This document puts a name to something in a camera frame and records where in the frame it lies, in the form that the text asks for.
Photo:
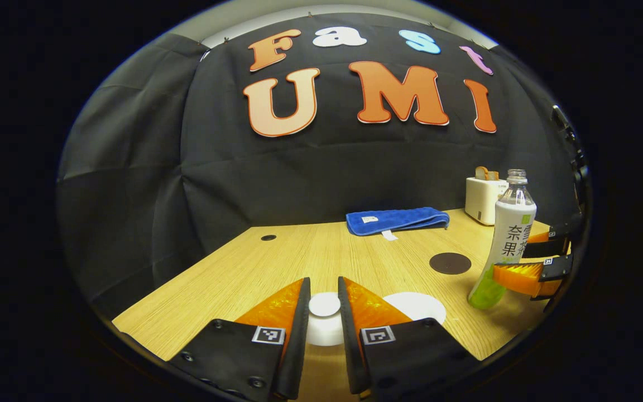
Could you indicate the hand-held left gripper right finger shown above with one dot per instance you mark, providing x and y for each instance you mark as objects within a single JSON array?
[{"x": 346, "y": 340}]

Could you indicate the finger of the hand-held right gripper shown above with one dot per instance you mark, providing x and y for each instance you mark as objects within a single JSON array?
[
  {"x": 522, "y": 277},
  {"x": 547, "y": 245}
]

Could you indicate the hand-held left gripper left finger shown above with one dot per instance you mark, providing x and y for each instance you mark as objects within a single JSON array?
[{"x": 301, "y": 335}]

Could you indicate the clear water bottle white label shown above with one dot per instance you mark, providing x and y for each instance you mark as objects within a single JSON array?
[{"x": 514, "y": 229}]

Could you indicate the dark brown round coaster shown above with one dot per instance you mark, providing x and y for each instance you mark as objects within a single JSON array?
[{"x": 450, "y": 263}]

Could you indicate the white teacup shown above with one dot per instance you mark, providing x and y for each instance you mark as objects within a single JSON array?
[{"x": 419, "y": 307}]

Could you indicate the white toaster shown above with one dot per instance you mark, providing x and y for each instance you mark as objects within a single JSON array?
[{"x": 480, "y": 201}]

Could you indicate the brown bread slice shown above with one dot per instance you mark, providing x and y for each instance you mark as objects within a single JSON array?
[{"x": 483, "y": 173}]

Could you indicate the black articulated stand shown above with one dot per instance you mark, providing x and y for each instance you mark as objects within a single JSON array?
[{"x": 564, "y": 125}]

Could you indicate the blue folded towel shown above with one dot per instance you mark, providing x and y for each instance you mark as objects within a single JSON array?
[{"x": 399, "y": 219}]

